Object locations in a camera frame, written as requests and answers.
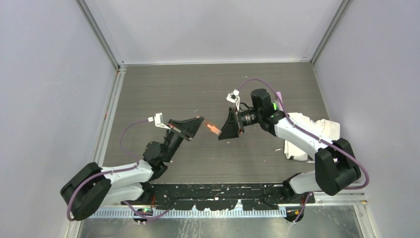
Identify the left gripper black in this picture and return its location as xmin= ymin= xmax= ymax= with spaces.
xmin=162 ymin=117 xmax=203 ymax=163

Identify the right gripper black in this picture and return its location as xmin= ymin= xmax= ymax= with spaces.
xmin=218 ymin=107 xmax=262 ymax=141

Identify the orange highlighter pen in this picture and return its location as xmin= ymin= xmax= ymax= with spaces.
xmin=206 ymin=123 xmax=221 ymax=136

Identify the pink highlighter pen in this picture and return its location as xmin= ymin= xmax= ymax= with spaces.
xmin=276 ymin=91 xmax=283 ymax=105

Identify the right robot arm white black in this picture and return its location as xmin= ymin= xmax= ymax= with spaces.
xmin=218 ymin=88 xmax=362 ymax=203

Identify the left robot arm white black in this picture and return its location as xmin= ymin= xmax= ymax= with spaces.
xmin=60 ymin=113 xmax=204 ymax=221

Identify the white cloth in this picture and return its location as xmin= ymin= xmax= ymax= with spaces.
xmin=283 ymin=113 xmax=341 ymax=163

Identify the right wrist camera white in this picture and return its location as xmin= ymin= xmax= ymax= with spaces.
xmin=226 ymin=89 xmax=240 ymax=112

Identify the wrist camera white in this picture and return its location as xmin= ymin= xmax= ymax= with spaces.
xmin=148 ymin=113 xmax=169 ymax=129
xmin=226 ymin=89 xmax=240 ymax=112

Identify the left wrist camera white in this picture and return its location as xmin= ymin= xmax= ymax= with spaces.
xmin=148 ymin=113 xmax=169 ymax=129

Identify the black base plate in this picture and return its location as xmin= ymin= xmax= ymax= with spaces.
xmin=130 ymin=183 xmax=315 ymax=211

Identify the aluminium frame rail left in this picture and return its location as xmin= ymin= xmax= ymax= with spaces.
xmin=92 ymin=63 xmax=127 ymax=166

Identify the slotted cable duct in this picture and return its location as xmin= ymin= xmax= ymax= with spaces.
xmin=90 ymin=207 xmax=287 ymax=219

